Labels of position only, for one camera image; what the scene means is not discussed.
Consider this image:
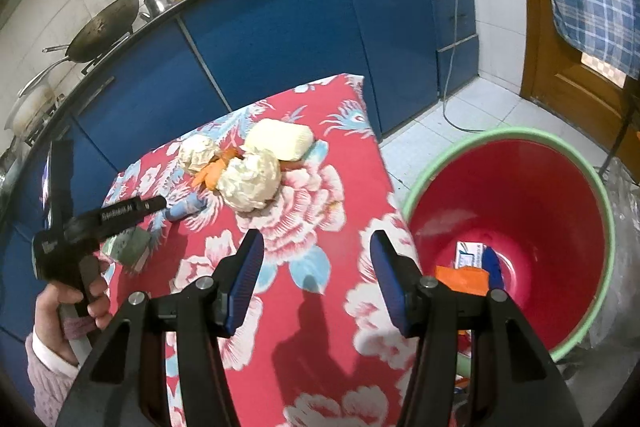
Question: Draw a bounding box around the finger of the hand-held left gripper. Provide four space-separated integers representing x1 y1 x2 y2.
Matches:
131 195 167 217

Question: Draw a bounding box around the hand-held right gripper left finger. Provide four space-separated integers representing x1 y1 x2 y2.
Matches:
55 228 266 427

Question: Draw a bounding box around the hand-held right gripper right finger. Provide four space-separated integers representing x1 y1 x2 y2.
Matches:
369 229 583 427

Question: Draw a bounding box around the orange plastic bag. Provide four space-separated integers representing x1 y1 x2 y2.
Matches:
434 264 490 298

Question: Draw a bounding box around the white medicine box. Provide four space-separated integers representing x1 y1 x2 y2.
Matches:
454 241 493 269

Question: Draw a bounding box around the blue scrubbing sponge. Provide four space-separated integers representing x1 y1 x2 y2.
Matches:
480 247 503 293

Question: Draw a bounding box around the red bucket with green rim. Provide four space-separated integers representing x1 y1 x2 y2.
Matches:
400 127 616 363

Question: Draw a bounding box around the person's left forearm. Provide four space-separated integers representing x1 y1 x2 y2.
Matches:
25 332 81 427

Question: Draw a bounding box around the person's left hand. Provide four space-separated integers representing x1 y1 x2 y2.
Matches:
32 259 115 365

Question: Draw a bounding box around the green tea box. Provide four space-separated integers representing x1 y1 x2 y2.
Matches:
100 227 153 272

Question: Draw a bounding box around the crumpled paper ball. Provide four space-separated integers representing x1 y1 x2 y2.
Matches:
177 136 223 175
218 150 283 212

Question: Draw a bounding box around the red floral tablecloth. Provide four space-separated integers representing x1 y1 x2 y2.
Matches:
100 73 471 427

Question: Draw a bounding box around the white cooking pot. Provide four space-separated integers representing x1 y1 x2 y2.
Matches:
5 82 56 135

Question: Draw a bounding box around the white crumpled cloth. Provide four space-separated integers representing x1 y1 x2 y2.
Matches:
242 118 315 162

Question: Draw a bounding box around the black wok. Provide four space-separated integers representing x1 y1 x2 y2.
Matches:
42 0 141 64

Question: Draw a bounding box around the blue kitchen cabinet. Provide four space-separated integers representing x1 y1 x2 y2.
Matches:
0 0 481 358

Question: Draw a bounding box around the wooden door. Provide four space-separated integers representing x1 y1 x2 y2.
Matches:
520 0 640 168

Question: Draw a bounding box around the white power cable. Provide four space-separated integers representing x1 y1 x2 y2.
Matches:
425 0 481 132

